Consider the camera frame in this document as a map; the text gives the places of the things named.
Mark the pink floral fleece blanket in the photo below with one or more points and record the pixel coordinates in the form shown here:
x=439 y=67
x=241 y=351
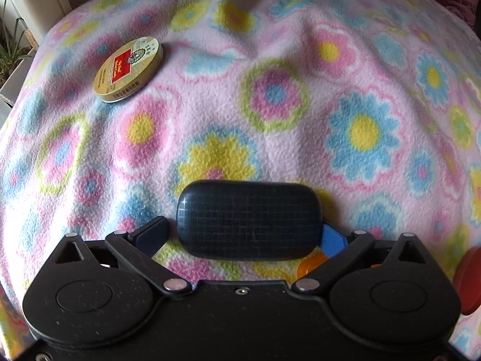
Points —
x=263 y=120

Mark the green potted plant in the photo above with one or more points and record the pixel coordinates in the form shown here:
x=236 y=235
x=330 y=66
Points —
x=11 y=45

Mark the white planter box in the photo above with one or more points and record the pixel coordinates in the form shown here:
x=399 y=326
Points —
x=18 y=79

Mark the round cream tin red label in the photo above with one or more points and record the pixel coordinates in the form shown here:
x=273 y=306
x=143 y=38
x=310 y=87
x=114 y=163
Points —
x=129 y=69

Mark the black rounded case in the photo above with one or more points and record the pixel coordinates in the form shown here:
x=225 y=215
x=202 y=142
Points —
x=250 y=222

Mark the red round lid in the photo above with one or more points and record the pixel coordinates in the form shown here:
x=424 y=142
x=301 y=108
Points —
x=469 y=282

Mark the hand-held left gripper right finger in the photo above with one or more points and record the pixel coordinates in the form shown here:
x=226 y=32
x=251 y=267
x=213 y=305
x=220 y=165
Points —
x=332 y=237

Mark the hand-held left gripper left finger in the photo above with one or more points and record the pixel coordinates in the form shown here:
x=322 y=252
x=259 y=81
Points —
x=156 y=231

